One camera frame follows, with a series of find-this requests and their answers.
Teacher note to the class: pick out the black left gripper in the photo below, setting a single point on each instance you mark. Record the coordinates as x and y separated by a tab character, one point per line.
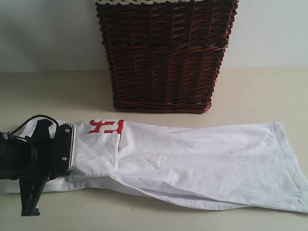
19	155

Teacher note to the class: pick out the white t-shirt red logo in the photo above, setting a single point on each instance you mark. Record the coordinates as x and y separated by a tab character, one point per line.
217	168

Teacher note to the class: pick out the dark brown wicker basket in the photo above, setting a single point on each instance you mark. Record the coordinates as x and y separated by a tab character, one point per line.
165	57

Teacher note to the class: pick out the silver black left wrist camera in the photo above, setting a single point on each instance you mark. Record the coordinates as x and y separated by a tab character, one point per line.
63	156

